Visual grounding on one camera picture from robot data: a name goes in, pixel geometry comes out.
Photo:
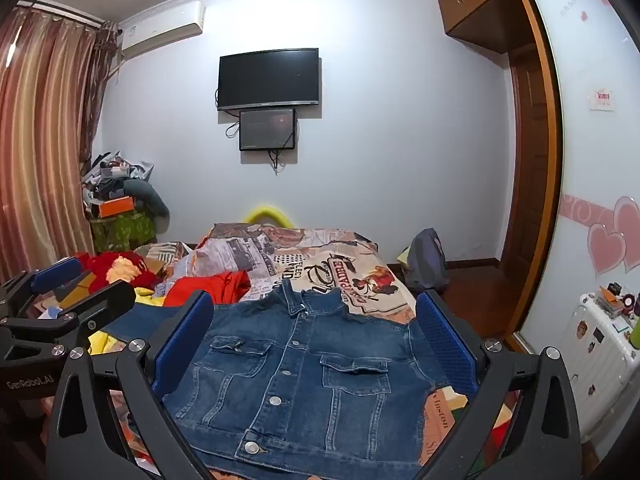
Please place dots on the yellow garment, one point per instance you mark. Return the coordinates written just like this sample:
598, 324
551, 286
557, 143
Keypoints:
102, 342

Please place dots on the pile of clutter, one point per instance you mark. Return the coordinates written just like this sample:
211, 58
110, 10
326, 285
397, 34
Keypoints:
107, 175

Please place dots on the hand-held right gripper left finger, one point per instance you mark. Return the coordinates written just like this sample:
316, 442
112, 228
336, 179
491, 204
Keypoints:
182, 345

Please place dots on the green cup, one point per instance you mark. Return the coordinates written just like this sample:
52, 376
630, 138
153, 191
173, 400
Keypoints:
635, 334

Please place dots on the red plush toy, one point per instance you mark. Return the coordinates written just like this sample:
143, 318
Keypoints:
102, 262

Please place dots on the orange box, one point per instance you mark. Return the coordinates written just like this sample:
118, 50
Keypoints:
116, 207

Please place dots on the pink paper note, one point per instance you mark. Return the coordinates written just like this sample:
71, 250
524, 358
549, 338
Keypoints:
602, 99

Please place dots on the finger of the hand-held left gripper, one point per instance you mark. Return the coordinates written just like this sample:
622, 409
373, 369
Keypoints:
102, 305
55, 270

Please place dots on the green patterned box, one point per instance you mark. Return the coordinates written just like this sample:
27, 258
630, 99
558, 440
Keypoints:
122, 232

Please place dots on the wardrobe sliding door pink hearts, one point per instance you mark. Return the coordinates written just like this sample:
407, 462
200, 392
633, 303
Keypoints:
585, 160

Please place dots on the orange-red garment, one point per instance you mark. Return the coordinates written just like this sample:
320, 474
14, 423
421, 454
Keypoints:
210, 290

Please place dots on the wooden door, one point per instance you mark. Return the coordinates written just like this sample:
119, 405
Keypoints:
527, 160

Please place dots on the grey backpack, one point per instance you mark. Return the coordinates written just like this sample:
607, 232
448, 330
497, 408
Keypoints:
425, 260

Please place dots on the striped pink curtain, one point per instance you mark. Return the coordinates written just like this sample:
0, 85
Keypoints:
45, 150

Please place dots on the white air conditioner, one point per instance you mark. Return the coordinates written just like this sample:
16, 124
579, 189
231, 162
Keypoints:
160, 27

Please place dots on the blue denim jacket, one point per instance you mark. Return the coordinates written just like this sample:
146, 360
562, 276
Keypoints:
300, 375

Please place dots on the wooden overhead cabinet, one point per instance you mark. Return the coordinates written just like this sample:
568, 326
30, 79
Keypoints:
475, 5

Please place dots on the printed blanket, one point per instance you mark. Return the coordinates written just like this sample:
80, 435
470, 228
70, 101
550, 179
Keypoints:
320, 260

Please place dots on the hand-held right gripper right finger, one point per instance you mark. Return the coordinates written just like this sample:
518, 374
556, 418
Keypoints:
445, 345

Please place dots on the small black monitor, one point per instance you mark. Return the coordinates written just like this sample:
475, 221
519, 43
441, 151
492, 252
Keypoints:
267, 130

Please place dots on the black wall television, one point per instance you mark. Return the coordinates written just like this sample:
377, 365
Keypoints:
267, 80

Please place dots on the dark teal cushion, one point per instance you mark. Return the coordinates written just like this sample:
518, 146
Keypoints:
150, 195

